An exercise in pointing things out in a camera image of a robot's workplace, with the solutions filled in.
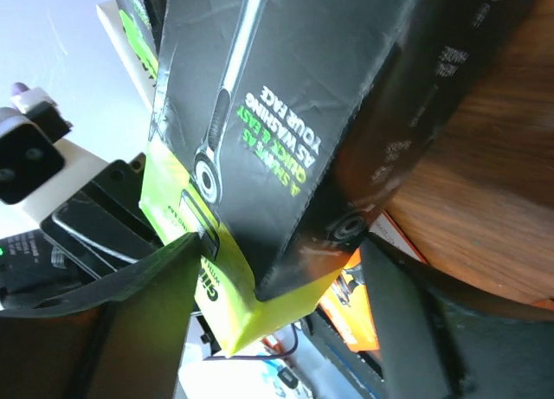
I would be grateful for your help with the black green razor box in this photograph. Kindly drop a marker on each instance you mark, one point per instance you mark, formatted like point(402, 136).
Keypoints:
point(281, 128)
point(143, 22)

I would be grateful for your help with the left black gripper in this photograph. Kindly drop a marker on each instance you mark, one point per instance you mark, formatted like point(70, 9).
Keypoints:
point(98, 231)

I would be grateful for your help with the orange razor box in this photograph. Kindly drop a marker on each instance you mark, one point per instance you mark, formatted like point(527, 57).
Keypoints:
point(346, 302)

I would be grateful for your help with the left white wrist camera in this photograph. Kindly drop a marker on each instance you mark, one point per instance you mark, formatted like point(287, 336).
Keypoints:
point(40, 167)

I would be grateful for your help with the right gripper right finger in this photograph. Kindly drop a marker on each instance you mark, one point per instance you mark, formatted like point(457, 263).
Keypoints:
point(442, 338)

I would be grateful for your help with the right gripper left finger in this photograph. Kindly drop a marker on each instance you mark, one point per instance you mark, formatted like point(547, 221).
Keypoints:
point(119, 337)

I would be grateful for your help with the white small box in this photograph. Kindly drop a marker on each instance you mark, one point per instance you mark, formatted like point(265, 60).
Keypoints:
point(141, 77)

